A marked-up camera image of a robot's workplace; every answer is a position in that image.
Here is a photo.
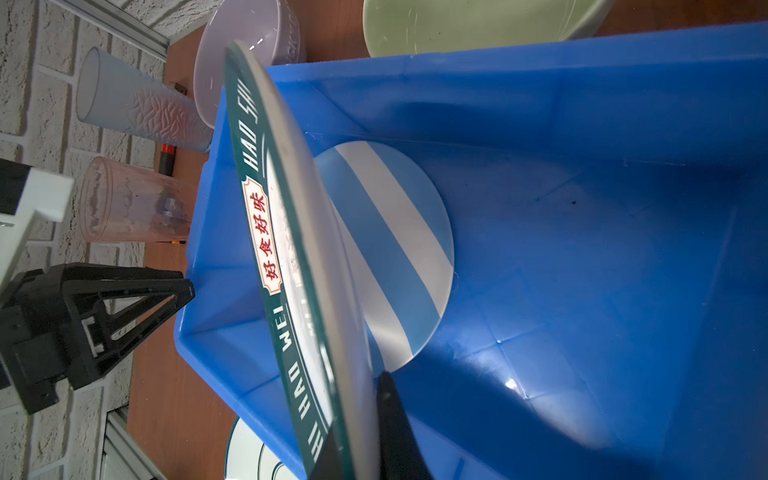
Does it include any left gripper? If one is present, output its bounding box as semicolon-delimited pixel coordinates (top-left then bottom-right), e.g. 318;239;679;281
1;263;195;414

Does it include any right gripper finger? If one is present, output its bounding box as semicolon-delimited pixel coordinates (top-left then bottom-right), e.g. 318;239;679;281
376;372;433;480

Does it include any green rimmed white plate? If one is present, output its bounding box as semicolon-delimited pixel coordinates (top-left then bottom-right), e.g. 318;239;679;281
224;41;380;479

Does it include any lavender bowl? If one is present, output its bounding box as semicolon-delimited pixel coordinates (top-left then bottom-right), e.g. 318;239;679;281
193;0;307;129

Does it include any light green bowl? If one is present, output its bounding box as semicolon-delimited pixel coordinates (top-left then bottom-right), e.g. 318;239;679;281
363;0;613;57

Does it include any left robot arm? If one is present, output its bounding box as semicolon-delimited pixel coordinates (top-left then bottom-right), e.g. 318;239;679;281
1;160;195;414

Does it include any blue plastic bin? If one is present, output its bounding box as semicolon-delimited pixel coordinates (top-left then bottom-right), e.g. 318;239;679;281
175;23;767;479

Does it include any pink clear plastic cup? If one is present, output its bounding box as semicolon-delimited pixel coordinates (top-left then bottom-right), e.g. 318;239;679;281
78;157;196;243

